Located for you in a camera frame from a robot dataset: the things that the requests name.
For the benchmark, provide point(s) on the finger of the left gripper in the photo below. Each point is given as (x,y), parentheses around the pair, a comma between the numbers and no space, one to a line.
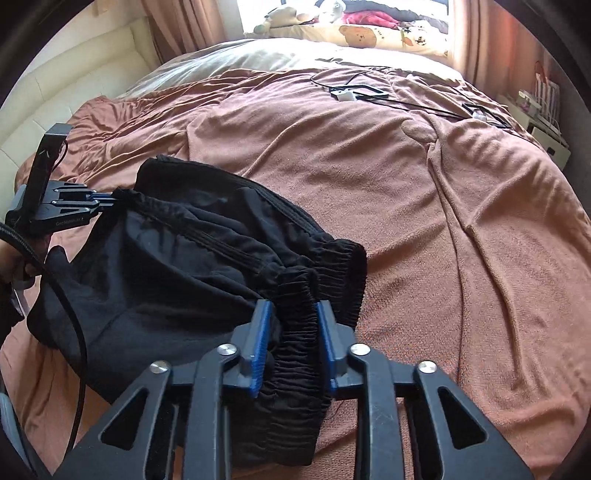
(102,198)

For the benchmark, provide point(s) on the red cloth on sill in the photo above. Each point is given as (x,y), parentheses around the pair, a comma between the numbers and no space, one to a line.
(371,18)

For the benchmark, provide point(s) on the brown curtain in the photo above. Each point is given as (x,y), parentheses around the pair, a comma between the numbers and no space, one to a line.
(183,26)
(481,40)

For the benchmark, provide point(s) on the black shorts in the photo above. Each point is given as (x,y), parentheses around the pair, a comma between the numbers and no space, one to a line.
(180,261)

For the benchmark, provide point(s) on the person's left hand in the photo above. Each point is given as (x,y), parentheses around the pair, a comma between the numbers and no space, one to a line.
(11,260)

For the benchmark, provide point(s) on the brown bed blanket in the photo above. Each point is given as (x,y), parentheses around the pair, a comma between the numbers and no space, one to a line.
(478,248)

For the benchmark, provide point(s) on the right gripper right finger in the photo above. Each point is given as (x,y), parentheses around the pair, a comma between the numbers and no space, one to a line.
(356,371)

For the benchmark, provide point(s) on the right brown curtain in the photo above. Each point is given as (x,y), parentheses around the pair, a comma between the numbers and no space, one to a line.
(481,40)

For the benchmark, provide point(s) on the white nightstand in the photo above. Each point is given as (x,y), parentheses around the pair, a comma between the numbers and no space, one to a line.
(552,142)

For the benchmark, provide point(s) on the plush toy on sill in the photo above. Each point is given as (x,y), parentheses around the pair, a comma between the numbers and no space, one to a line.
(286,16)

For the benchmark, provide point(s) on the beige pillow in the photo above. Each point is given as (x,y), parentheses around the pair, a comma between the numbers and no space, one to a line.
(281,54)

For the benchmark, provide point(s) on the cream leather headboard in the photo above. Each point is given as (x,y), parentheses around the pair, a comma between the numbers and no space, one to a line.
(106,65)

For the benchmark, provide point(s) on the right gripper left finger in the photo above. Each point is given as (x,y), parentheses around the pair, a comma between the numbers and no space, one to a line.
(231,373)

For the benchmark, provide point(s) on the left brown curtain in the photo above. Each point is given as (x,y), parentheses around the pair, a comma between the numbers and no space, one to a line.
(183,26)

